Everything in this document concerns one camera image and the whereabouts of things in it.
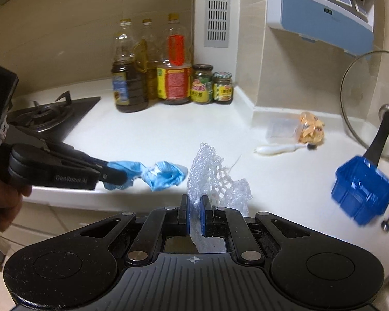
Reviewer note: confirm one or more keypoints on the blue and white wall dispenser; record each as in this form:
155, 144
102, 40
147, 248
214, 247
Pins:
311, 16

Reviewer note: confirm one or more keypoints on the dark sauce bottle blue label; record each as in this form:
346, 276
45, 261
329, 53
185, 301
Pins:
129, 87

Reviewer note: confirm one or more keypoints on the white toothbrush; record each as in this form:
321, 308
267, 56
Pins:
278, 149

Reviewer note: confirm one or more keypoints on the gas stove burner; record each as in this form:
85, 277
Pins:
52, 113

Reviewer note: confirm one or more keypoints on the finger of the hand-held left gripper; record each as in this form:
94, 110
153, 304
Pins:
81, 156
115, 176

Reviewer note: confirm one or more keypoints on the person's left hand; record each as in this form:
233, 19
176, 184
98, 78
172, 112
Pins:
3, 197

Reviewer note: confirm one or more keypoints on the clear plastic box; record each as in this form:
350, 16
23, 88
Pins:
282, 131

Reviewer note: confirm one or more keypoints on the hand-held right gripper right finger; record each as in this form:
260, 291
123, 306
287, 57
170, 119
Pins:
205, 220

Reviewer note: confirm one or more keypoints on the white foam net sleeve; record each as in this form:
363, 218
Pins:
214, 175

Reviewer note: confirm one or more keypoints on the small glass jar yellow label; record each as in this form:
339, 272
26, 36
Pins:
223, 90

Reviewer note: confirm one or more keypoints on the glass pot lid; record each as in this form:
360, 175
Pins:
384, 126

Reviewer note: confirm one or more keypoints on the orange wrapper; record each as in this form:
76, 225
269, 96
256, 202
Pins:
311, 128

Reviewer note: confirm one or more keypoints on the jar with yellow label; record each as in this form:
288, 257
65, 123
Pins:
202, 89

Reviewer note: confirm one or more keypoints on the blue plastic tray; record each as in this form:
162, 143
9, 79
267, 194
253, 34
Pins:
359, 191

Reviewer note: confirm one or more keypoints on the yellow oil bottle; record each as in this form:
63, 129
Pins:
151, 81

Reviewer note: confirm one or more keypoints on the blue plastic glove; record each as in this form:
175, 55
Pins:
165, 175

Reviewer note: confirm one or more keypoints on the grey wall vent grille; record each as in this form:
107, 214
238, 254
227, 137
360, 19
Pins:
217, 13

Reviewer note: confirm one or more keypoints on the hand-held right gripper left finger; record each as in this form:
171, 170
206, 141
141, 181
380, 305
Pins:
186, 210

